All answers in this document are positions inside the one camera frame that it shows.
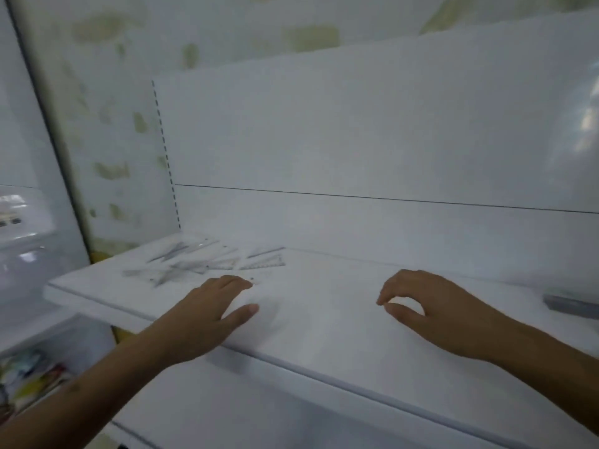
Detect person's left hand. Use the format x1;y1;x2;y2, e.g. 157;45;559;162
153;275;260;366

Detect person's right forearm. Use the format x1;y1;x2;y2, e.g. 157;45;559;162
489;317;599;436

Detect white metal shelf board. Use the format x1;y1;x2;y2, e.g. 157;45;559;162
43;233;599;449

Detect colourful packets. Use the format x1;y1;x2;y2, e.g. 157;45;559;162
0;348;75;419

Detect glossy white shelf unit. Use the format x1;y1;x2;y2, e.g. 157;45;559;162
0;0;118;365

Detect pile of clear set squares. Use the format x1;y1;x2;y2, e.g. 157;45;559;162
123;236;287;288

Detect white shelf back panel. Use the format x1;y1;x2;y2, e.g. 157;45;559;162
151;8;599;297

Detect person's left forearm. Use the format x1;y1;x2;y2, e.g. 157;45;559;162
0;320;181;449

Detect grey flat object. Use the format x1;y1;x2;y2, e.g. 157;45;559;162
543;291;599;321

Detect person's right hand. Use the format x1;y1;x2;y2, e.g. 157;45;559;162
376;269;514;364

